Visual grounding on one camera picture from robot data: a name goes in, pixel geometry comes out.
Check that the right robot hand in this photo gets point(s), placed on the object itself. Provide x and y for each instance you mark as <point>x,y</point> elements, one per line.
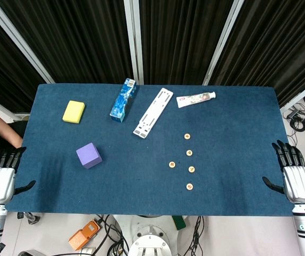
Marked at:
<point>299,181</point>

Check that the person bare forearm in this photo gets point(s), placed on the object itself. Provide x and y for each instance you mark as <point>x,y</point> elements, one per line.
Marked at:
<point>0,128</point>

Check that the metal table foot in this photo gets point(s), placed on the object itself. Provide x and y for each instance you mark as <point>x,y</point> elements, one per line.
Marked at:
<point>31,218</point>

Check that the person black clothing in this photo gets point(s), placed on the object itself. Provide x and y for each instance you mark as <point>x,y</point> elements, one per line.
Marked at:
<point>16,130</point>

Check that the grey metal object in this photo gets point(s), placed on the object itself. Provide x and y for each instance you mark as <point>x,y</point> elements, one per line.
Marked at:
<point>31,253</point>

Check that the purple foam cube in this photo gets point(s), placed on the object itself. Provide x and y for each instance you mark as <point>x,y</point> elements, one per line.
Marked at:
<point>88,156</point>

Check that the orange handheld device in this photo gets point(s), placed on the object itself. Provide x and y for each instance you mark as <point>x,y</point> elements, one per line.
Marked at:
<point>84,234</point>

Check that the yellow sponge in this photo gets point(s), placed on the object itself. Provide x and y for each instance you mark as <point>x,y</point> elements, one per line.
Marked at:
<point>73,112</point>

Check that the black pleated curtain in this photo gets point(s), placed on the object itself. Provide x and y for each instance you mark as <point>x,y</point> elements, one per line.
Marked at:
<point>181,40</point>
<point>6,77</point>
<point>275,42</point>
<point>72,40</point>

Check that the white cylinder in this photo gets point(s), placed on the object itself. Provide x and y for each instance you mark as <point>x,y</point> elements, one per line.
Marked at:
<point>88,251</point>

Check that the dark green block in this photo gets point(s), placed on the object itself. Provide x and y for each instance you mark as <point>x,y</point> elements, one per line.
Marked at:
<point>179,222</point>

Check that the white toothpaste tube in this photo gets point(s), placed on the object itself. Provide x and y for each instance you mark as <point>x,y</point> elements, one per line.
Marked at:
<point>192,99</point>

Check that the blue table cloth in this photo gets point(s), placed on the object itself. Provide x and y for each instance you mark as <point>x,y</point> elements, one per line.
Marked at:
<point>141,186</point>

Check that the blue toothpaste box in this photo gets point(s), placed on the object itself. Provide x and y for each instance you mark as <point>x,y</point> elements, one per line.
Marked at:
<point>123,101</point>

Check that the white robot torso base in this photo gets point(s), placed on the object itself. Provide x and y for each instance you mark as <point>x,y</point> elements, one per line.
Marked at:
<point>148,234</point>

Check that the white plastic bracket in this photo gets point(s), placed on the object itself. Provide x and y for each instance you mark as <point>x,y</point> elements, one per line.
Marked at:
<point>153,112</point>

